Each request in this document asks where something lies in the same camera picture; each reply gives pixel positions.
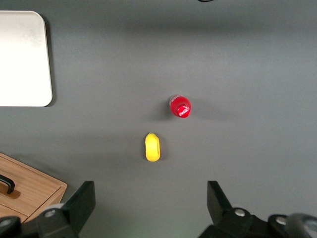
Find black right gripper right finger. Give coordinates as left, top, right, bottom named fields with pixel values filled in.
left=198, top=180, right=270, bottom=238

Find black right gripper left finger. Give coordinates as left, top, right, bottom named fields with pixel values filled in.
left=36, top=180, right=96, bottom=238

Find red coke bottle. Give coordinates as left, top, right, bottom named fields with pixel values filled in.
left=169, top=94, right=193, bottom=119

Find beige rectangular tray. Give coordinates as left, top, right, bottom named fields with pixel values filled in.
left=0, top=10, right=53, bottom=108

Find wooden drawer cabinet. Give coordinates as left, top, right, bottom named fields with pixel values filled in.
left=0, top=152, right=68, bottom=224

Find wooden drawer front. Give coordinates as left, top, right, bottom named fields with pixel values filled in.
left=0, top=157, right=63, bottom=217

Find yellow lemon toy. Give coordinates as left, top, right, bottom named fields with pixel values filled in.
left=144, top=132, right=162, bottom=162

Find black drawer handle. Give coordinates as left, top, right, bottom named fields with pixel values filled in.
left=0, top=174, right=15, bottom=194

